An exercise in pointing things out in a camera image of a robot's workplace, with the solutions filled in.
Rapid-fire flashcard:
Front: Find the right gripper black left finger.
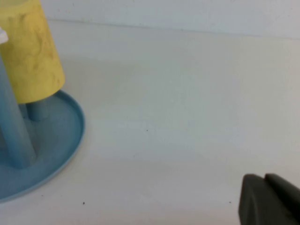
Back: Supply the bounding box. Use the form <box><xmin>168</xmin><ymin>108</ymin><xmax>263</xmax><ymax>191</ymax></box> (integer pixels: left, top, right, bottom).
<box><xmin>238</xmin><ymin>173</ymin><xmax>300</xmax><ymax>225</ymax></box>

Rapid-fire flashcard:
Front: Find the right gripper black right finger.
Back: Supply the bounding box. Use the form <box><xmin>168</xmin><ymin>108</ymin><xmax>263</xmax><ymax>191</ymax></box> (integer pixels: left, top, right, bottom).
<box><xmin>264</xmin><ymin>173</ymin><xmax>300</xmax><ymax>218</ymax></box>

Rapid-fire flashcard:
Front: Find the yellow marbled plastic cup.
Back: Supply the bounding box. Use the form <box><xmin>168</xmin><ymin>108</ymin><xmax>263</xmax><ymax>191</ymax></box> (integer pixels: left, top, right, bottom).
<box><xmin>0</xmin><ymin>0</ymin><xmax>66</xmax><ymax>104</ymax></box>

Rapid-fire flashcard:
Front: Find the blue cup stand with posts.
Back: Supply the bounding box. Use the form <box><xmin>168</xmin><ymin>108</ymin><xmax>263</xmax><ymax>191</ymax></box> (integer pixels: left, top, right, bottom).
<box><xmin>0</xmin><ymin>27</ymin><xmax>86</xmax><ymax>204</ymax></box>

